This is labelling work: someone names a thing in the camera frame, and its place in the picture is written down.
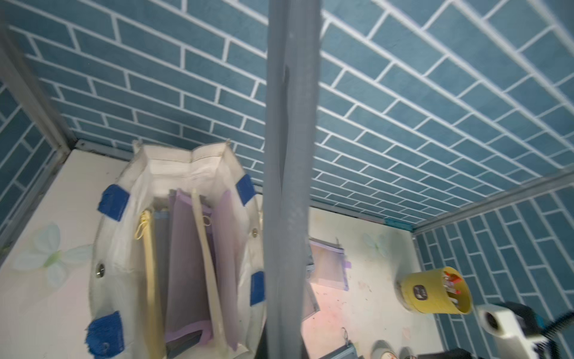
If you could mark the yellow trim mesh pouch top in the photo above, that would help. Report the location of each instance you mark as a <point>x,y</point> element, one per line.
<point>154,317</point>

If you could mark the striped flag drink can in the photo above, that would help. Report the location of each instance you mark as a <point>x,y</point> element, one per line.
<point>382,350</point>

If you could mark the yellow cup with markers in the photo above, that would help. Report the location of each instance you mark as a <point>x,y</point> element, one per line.
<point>437,291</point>

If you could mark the pale purple mesh pouch back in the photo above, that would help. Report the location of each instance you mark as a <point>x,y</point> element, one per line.
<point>329,265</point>

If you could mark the small yellow trim pouch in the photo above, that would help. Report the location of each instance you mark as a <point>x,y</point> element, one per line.
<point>218,345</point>

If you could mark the grey blue zipper pouch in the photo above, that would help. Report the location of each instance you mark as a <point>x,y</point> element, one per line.
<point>310,304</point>

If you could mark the white canvas tote bag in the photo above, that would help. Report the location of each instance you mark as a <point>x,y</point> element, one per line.
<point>118,283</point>

